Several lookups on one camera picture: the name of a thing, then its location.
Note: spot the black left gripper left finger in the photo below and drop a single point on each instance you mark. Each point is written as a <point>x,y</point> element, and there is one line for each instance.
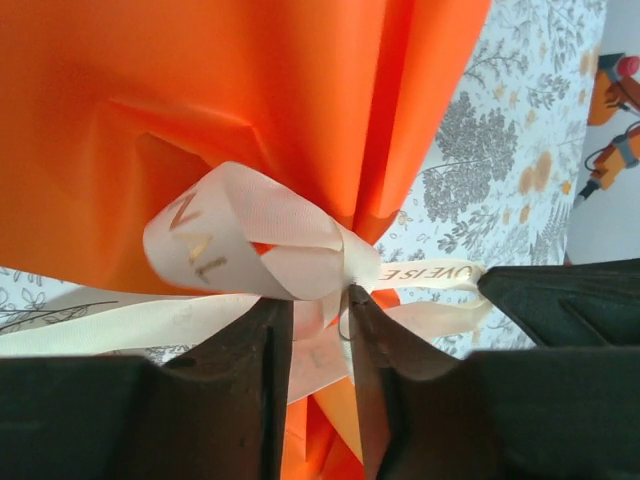
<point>150,425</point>

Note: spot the orange wrapping paper sheet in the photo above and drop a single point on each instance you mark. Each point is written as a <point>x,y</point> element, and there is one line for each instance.
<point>200,100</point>

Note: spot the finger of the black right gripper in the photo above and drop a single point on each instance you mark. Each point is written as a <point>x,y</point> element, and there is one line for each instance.
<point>575,305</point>

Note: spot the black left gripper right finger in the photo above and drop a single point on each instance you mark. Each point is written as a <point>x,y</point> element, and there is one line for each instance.
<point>500,425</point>

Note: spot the floral patterned tablecloth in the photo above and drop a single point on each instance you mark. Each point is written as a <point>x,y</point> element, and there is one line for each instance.
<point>500,150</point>

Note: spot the cream printed ribbon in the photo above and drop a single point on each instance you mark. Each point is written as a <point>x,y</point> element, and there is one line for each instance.
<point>240,225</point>

